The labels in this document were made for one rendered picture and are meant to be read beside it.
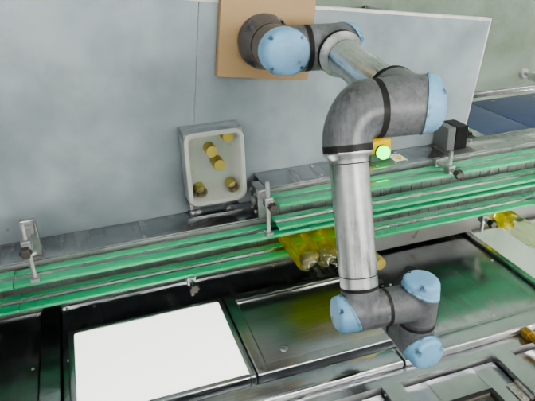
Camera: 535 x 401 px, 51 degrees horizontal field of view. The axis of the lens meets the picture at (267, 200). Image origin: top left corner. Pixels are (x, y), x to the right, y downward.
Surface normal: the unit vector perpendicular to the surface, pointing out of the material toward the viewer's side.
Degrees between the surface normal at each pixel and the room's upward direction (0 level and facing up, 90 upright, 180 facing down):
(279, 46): 11
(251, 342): 90
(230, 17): 5
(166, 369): 90
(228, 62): 5
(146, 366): 90
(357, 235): 27
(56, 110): 0
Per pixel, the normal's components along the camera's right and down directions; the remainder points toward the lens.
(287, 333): -0.03, -0.90
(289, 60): 0.13, 0.40
